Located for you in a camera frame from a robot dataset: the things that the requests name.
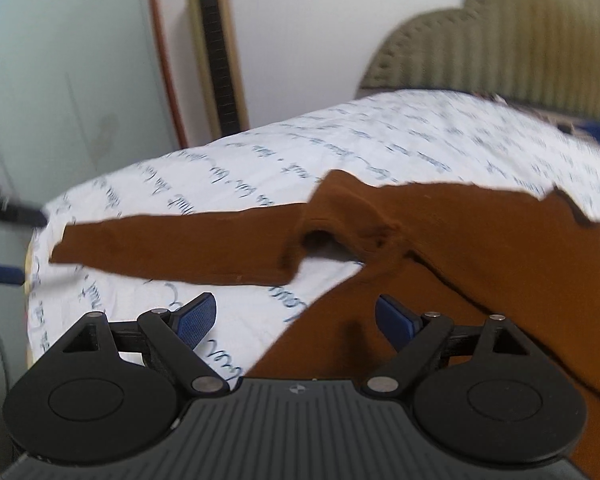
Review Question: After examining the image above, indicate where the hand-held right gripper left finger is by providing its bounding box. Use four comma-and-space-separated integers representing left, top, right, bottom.
60, 292, 229, 399

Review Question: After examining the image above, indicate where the frosted glass door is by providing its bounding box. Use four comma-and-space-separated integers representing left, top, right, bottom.
0, 0, 181, 211

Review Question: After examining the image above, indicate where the olive ribbed headboard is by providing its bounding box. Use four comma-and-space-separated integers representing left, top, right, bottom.
355, 0, 600, 126

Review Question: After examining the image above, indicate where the orange door frame strip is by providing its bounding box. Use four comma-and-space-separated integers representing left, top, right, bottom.
147, 0, 189, 150

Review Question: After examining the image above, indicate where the white printed bedsheet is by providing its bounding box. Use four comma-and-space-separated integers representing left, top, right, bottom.
25, 89, 600, 378

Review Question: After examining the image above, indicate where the gold and black tower fan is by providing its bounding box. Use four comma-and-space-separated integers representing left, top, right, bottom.
181, 0, 251, 141

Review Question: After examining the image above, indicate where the brown sweater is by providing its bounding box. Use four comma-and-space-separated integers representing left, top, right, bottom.
49, 169, 600, 480

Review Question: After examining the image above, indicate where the dark object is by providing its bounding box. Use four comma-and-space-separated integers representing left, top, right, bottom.
0, 160, 48, 227

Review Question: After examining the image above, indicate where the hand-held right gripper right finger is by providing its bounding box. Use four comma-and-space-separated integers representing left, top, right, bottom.
361, 295, 537, 398

